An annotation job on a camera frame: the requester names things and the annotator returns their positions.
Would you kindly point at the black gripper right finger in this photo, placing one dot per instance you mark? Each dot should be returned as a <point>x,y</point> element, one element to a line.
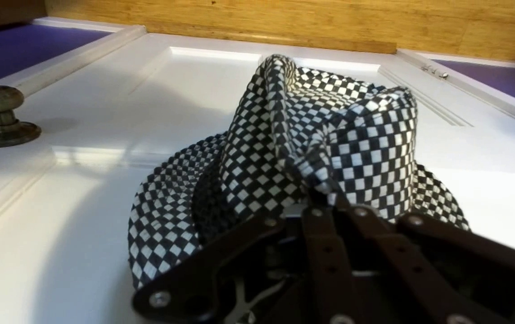
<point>415,272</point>

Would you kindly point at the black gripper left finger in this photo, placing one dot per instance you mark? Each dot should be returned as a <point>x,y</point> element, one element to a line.
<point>250,275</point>

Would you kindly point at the white panelled door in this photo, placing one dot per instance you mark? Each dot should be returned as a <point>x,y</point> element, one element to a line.
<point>66,198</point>

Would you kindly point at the dark round door knob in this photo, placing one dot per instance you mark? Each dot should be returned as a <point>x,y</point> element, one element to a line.
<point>16,131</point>

